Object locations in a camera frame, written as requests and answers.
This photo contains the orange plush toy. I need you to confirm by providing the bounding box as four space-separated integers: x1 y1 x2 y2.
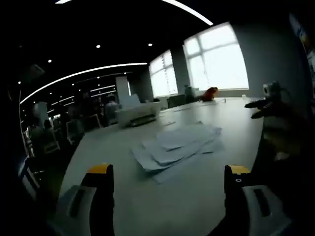
200 86 220 103

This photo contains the long curved ceiling light strip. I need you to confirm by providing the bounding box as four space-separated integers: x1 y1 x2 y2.
162 0 214 25
19 63 148 104

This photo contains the small bright window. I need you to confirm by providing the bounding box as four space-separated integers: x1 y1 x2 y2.
149 50 178 98

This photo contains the white table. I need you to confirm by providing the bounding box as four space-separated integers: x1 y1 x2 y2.
59 97 269 236

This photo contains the stack of printing papers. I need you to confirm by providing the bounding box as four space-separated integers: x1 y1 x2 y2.
131 122 225 184

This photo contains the ceiling air conditioner unit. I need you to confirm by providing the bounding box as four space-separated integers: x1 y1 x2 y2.
28 64 45 77

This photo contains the person's right hand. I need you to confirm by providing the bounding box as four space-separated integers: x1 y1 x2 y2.
264 102 300 138

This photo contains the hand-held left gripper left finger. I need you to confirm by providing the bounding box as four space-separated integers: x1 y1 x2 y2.
48 162 115 236

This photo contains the white cylindrical appliance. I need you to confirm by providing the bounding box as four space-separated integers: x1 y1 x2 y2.
184 85 195 103

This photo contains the white printer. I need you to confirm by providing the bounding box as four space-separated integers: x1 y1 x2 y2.
115 94 162 128

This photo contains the blue white wall display board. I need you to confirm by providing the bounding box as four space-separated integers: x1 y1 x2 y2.
289 13 315 82

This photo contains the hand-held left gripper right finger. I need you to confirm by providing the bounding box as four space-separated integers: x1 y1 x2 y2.
224 164 293 236

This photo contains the white mesh office chair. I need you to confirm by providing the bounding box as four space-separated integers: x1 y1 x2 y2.
168 95 188 109
66 119 86 145

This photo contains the large bright window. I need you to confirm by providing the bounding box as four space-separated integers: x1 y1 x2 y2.
183 22 249 90

